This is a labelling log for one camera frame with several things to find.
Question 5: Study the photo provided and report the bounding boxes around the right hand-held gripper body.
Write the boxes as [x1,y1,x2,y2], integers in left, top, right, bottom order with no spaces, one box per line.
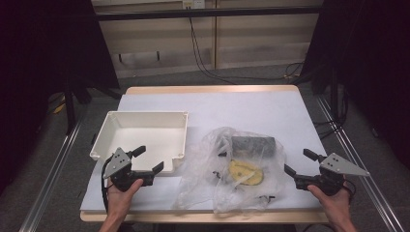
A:
[294,152,371,197]

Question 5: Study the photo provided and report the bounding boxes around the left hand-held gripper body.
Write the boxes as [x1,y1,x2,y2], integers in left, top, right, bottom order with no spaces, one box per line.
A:
[102,147,155,192]

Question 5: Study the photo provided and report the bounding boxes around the white plastic box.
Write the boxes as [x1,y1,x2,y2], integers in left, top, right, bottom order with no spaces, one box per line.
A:
[89,110,190,177]

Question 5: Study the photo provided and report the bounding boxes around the grey block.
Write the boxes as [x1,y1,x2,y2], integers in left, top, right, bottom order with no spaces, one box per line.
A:
[230,135,278,160]

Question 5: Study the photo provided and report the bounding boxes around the clear plastic bag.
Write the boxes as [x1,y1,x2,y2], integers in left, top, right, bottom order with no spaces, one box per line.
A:
[171,126,288,214]

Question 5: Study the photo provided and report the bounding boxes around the yellow round sponge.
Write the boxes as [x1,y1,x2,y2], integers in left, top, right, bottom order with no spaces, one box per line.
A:
[227,159,265,187]

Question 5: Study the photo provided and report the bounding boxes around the person's left hand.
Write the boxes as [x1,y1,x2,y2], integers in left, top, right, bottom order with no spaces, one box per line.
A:
[105,178,144,220]

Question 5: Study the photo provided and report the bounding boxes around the person's right hand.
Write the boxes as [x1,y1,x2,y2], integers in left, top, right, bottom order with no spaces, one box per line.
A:
[307,183,355,226]

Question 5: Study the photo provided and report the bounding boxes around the black stand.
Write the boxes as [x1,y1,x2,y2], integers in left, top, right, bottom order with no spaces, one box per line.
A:
[63,76,124,136]

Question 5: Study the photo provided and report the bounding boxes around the black curtain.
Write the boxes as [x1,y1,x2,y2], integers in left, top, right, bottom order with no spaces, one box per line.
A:
[0,0,121,194]
[301,0,410,168]

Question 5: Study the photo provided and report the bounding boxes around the black horizontal bar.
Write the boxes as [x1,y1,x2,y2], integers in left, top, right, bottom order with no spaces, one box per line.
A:
[96,5,323,22]

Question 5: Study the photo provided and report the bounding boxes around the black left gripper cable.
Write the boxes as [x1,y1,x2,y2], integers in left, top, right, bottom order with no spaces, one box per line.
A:
[101,157,114,214]

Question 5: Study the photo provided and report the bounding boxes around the metal floor rail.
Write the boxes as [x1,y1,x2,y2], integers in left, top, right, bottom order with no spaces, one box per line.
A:
[315,95,406,232]
[18,119,85,232]

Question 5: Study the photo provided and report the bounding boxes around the black floor cables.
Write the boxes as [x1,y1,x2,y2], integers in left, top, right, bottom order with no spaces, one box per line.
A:
[312,90,350,140]

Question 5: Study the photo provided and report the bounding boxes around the black wall cable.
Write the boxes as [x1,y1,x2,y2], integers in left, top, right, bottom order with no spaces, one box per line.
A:
[188,17,305,86]

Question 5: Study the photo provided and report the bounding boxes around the wooden wall panel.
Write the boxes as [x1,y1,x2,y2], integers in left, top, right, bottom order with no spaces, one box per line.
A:
[91,0,324,79]

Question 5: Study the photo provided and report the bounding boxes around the white wall socket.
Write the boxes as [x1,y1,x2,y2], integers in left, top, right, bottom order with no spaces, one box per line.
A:
[182,0,206,10]

